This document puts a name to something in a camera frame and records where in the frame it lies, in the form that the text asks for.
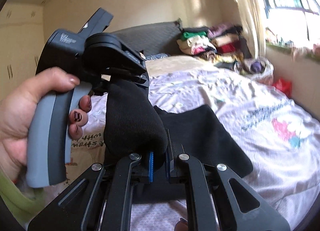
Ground black t-shirt with orange print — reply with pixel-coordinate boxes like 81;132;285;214
104;80;253;204

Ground pile of folded clothes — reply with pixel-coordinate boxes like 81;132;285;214
177;23;252;66

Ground floral fabric bag with clothes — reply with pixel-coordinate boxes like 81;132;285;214
234;57;274;86

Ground clothes on window sill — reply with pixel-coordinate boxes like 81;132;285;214
265;27;319;63

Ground right hand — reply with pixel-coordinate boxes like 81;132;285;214
174;218;189;231

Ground left hand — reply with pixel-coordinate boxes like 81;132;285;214
1;67;80;182

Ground grey quilted headboard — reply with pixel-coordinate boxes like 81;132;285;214
113;19;182;56

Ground beige bed sheet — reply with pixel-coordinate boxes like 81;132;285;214
145;55;214;77

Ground cream wardrobe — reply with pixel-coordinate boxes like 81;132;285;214
1;3;44;99

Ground lilac strawberry print duvet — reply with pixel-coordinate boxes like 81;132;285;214
69;67;320;231

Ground red plastic bag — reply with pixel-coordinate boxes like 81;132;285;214
272;78;292;98

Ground cream curtain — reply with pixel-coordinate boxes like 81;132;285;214
235;0;266;58

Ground window with dark frame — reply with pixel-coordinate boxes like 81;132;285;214
264;0;319;48

